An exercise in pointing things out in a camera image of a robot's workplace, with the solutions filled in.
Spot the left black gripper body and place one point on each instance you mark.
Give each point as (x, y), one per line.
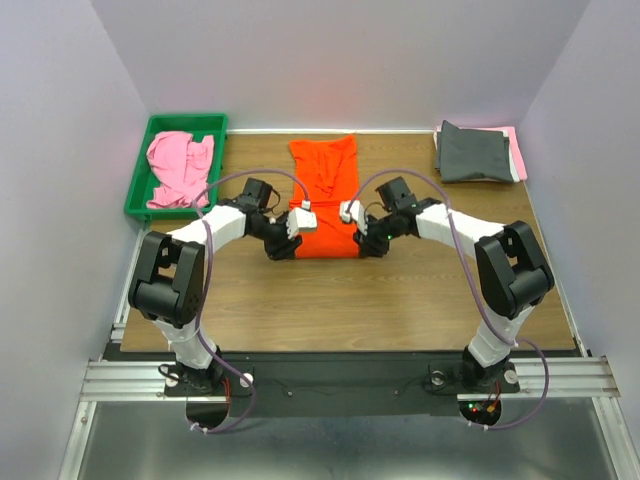
(276, 240)

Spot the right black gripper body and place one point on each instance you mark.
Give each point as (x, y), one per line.
(379, 233)

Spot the orange t shirt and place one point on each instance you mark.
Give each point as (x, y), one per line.
(329, 170)

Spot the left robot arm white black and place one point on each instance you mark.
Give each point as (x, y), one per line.
(173, 272)

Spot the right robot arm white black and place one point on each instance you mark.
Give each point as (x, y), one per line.
(512, 275)

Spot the pink crumpled t shirt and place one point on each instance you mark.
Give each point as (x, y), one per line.
(181, 165)

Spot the dark grey folded t shirt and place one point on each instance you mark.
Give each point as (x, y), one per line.
(467, 155)

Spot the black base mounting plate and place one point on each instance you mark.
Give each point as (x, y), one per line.
(290, 385)

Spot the green plastic bin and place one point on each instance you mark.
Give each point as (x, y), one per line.
(144, 181)

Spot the pink folded t shirt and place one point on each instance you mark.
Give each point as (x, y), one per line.
(517, 165)

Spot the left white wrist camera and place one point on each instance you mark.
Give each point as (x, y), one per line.
(300, 220)

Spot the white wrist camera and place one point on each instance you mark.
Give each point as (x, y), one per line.
(352, 212)
(300, 220)

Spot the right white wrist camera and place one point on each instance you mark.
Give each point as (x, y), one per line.
(352, 212)

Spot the aluminium rail frame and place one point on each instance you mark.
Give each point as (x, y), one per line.
(564, 423)

